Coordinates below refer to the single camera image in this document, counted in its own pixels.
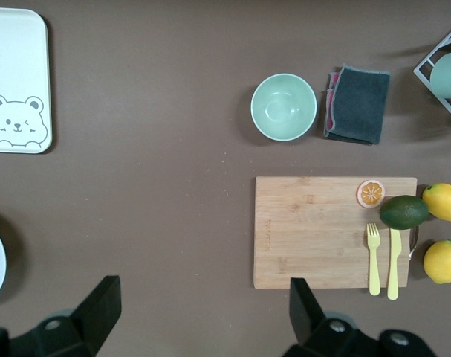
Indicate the cream bear print tray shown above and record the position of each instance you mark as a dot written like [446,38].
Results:
[17,67]

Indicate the mint green cup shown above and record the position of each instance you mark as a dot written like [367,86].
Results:
[448,74]

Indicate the yellow lemon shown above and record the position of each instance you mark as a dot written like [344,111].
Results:
[443,262]
[443,202]

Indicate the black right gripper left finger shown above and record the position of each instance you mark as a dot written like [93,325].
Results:
[99,316]

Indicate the green avocado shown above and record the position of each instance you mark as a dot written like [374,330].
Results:
[404,212]

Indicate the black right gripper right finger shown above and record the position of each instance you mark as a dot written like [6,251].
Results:
[307,320]

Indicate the yellow plastic knife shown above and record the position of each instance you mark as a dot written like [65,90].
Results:
[394,264]

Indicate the wooden cutting board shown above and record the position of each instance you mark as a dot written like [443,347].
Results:
[314,238]

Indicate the folded grey pink cloth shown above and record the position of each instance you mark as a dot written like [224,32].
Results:
[359,104]

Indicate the yellow plastic fork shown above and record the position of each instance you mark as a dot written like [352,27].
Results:
[374,260]

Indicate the orange slice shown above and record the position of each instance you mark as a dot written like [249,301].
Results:
[370,193]

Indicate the mint green bowl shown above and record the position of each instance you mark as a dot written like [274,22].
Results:
[284,107]

